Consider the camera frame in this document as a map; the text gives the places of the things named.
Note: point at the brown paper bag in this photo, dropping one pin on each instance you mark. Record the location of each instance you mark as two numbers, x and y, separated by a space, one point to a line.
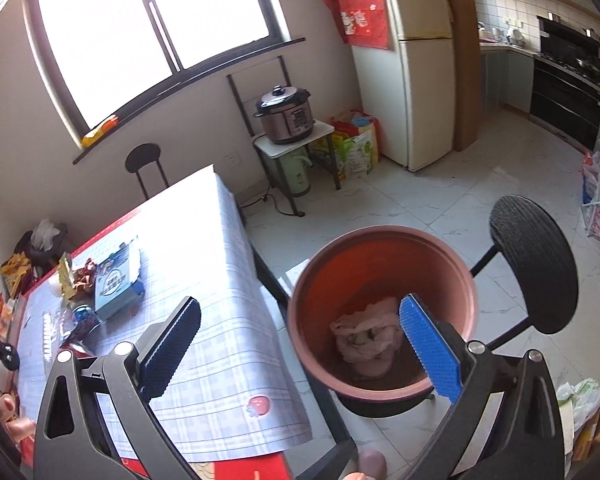
66 275

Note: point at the dark corner bin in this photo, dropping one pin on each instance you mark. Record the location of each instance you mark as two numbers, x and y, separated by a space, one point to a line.
37 260

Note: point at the black window sill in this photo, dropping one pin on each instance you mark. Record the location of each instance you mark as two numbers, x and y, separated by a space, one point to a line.
190 92

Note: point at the white wall socket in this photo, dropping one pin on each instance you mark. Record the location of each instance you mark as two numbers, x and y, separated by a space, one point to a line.
233 161

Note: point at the clear plastic blister tray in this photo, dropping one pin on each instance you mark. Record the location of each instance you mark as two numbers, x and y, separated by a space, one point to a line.
77 330

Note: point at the pink slipper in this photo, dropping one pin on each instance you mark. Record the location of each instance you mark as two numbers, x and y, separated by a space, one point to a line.
372 465

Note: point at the black framed dining table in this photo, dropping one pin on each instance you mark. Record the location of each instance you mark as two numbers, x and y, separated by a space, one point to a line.
270 275

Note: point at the cream refrigerator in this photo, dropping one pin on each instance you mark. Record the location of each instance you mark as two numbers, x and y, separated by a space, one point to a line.
420 100

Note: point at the red hanging cloth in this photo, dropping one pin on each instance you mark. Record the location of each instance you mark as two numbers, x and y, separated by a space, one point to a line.
362 15

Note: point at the white foam net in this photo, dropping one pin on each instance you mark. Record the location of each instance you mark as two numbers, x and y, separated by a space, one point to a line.
49 335

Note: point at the red shopping bag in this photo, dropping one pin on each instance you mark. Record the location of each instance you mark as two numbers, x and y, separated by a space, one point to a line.
352 120

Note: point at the pale pink plastic bag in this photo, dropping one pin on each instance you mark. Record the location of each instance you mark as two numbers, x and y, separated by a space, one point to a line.
365 335

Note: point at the terracotta plastic bin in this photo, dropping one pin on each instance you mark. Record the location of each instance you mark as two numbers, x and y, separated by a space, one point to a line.
380 260

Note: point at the black round-back chair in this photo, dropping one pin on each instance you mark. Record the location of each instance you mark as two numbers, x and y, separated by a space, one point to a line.
142 157
535 260

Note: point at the red snack wrapper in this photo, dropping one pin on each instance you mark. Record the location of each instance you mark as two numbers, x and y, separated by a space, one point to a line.
85 275

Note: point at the green thermos jug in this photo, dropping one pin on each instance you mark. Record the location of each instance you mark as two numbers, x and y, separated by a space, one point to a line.
296 175

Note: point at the yellow snack packet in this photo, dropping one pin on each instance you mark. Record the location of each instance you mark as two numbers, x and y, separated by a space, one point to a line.
100 131

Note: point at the yellow snack bags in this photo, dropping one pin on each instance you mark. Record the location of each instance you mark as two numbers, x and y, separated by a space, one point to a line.
16 272

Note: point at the black range hood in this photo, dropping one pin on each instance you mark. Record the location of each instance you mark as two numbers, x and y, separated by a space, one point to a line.
570 37

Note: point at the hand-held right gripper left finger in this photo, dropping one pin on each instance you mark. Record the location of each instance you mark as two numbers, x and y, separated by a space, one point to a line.
172 345

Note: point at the brown wooden partition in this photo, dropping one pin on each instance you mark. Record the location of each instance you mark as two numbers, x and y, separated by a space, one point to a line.
467 60

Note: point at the kitchen counter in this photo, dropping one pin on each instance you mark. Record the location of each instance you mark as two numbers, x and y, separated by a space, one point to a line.
510 75

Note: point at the black oven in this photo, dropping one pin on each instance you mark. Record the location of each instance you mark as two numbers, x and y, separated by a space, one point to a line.
565 105

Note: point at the dark framed window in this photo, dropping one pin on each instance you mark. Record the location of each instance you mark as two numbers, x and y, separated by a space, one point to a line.
130 35

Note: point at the steel pressure cooker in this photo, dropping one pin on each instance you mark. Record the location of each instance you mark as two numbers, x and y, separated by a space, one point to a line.
285 117

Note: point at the blue carton box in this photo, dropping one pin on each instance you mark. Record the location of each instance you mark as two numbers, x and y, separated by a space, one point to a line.
115 280

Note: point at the white green plastic bag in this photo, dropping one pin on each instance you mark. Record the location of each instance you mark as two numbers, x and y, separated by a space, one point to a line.
580 402

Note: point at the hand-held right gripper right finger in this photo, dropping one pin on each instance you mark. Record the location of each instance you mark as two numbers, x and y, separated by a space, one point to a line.
430 350

